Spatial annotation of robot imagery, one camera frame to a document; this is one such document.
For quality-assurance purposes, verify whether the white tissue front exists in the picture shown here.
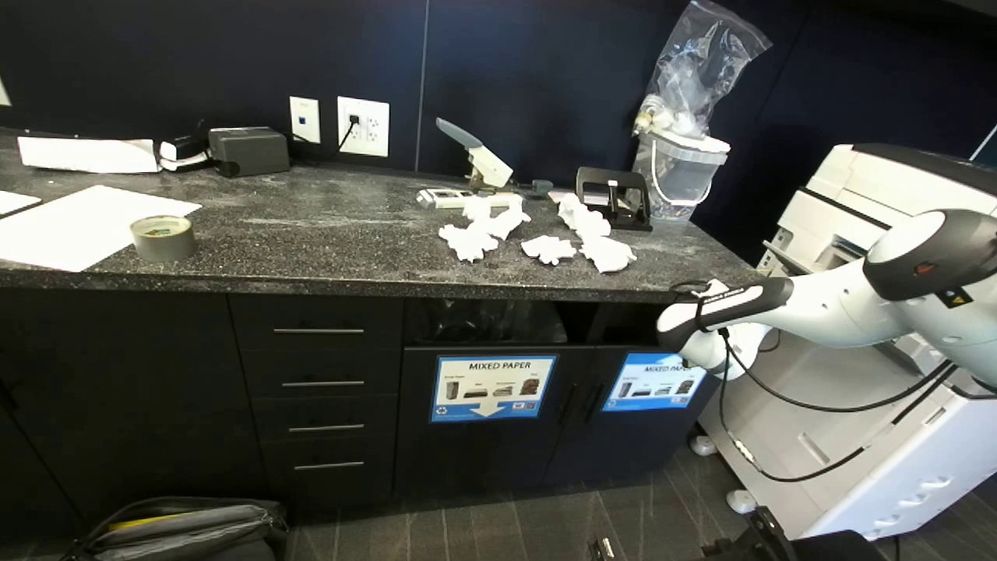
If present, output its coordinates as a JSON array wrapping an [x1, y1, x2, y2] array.
[[521, 236, 578, 264]]

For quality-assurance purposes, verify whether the white tissue tall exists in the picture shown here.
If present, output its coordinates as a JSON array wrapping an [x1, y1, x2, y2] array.
[[551, 193, 610, 239]]

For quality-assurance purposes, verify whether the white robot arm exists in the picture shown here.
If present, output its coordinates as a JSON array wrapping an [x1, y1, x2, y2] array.
[[659, 210, 997, 388]]

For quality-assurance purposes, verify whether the grey white stapler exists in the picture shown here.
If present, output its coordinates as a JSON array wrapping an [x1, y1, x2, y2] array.
[[437, 119, 514, 187]]

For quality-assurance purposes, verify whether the black hole punch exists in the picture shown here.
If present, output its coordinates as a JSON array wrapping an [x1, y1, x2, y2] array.
[[578, 164, 652, 232]]

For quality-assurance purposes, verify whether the right mixed paper label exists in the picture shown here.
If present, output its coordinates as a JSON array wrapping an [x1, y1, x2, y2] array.
[[606, 353, 705, 414]]

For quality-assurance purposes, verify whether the black drawer cabinet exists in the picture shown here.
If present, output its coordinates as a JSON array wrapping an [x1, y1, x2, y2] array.
[[231, 297, 403, 513]]

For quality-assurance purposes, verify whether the clear plastic bucket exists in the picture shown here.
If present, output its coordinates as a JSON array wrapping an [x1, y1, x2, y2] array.
[[633, 132, 731, 225]]

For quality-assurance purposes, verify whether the black box device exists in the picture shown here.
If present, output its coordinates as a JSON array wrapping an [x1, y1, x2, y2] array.
[[209, 129, 290, 179]]

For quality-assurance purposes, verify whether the clear plastic bag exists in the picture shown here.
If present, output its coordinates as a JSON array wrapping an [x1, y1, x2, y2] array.
[[633, 0, 771, 138]]

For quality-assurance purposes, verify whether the grey tape roll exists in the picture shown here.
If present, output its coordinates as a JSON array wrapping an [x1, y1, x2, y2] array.
[[130, 215, 194, 261]]

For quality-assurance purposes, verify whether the white office printer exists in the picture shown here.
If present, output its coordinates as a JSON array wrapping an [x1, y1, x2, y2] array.
[[693, 143, 997, 542]]

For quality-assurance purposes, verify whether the black bag on floor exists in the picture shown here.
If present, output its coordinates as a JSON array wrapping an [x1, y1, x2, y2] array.
[[64, 495, 290, 561]]

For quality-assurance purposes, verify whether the white paper sheet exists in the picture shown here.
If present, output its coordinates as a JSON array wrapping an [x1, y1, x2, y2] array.
[[0, 184, 198, 272]]

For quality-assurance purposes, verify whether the white flat device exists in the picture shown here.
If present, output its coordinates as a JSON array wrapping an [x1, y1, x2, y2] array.
[[20, 138, 207, 174]]

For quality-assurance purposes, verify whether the white wall outlet plate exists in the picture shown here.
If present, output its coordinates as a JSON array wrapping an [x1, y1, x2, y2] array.
[[336, 98, 389, 158]]

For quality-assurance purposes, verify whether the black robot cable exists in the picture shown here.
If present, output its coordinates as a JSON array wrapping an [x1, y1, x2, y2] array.
[[713, 307, 963, 485]]

